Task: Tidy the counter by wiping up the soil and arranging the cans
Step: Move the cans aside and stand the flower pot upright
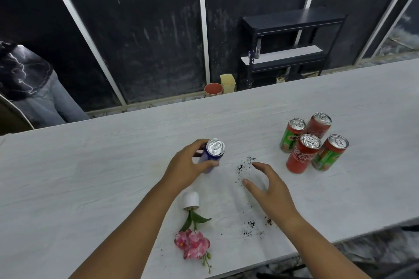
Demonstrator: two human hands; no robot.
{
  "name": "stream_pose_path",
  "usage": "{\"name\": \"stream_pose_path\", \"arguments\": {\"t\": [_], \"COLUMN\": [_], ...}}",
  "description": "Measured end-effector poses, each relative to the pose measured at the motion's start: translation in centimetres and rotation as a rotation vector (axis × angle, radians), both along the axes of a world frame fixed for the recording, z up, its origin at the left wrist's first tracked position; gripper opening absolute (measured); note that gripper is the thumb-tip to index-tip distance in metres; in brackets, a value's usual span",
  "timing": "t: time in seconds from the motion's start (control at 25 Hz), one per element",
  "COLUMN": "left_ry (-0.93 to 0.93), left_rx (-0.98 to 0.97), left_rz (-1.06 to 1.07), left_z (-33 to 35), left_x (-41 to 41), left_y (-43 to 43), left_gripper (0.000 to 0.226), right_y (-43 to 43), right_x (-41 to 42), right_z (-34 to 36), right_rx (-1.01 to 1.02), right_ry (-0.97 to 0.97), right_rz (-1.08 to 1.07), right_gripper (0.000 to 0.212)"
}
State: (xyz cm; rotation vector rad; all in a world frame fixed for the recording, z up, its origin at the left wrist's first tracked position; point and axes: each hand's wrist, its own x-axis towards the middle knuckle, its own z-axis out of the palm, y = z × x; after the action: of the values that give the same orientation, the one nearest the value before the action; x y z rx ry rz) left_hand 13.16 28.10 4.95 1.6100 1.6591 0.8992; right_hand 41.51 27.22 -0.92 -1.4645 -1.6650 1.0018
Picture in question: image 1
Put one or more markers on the person's right hand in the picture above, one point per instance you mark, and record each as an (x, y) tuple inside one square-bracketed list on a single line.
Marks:
[(275, 198)]

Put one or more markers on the green drink can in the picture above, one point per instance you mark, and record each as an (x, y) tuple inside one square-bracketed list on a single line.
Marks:
[(329, 154), (291, 136)]

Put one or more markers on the person's left forearm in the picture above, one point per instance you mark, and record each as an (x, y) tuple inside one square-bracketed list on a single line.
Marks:
[(131, 233)]

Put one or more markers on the red drink can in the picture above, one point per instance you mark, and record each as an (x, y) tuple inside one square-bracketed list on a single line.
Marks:
[(319, 126), (301, 154)]

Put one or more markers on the pink artificial flower white pot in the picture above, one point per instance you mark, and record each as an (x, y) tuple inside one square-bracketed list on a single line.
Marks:
[(191, 242)]

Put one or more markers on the scattered black soil crumbs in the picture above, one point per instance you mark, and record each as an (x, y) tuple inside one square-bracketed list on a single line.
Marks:
[(252, 225), (244, 169)]

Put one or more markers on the person's right forearm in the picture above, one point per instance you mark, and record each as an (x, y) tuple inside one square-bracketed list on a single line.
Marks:
[(319, 251)]

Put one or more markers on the blue drink can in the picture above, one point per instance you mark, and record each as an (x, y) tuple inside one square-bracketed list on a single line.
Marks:
[(214, 153)]

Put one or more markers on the person's left hand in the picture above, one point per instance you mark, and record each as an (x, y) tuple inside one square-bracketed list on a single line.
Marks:
[(183, 169)]

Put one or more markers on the yellow plastic bin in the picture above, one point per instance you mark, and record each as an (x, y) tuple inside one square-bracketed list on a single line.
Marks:
[(228, 83)]

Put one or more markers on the person's right thumb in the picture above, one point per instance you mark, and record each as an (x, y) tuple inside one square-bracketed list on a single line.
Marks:
[(251, 188)]

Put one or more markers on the person's left thumb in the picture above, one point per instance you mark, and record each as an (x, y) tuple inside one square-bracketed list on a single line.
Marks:
[(208, 165)]

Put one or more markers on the black metal shelf rack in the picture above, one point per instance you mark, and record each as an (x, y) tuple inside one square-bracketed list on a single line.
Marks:
[(288, 23)]

